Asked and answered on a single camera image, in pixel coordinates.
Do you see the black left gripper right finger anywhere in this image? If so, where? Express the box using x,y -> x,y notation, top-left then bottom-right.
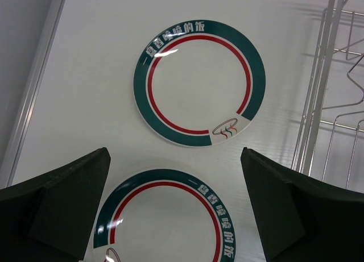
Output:
241,147 -> 363,261

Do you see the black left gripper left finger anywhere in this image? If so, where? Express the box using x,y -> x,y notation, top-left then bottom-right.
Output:
1,148 -> 111,261

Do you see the green red rimmed plate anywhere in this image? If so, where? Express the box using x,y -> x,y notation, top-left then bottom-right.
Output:
92,169 -> 237,261
133,19 -> 266,147

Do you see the chrome wire dish rack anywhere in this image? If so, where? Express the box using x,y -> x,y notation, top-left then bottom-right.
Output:
291,0 -> 363,192

